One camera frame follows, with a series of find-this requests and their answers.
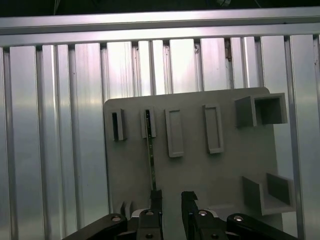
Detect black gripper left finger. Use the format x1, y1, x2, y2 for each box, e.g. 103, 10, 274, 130
61, 189, 163, 240

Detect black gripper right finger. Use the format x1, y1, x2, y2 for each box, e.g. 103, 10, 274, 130
181, 190, 297, 240

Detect green RAM stick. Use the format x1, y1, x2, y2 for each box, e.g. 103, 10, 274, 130
144, 109, 158, 195

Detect grey plastic parts rack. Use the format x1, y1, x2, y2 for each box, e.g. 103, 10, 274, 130
103, 86, 296, 240

